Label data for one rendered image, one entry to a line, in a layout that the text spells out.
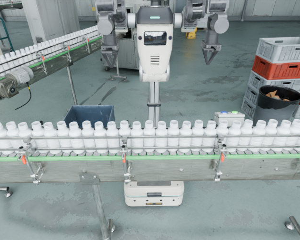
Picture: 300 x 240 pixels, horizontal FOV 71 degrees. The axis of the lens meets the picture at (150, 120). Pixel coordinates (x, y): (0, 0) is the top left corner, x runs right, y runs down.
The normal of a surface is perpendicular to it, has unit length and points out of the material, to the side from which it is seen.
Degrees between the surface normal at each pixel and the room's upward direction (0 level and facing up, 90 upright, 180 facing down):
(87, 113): 90
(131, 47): 90
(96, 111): 90
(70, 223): 0
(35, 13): 90
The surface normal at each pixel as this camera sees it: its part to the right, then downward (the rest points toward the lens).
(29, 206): 0.00, -0.84
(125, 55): -0.29, 0.52
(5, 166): 0.02, 0.54
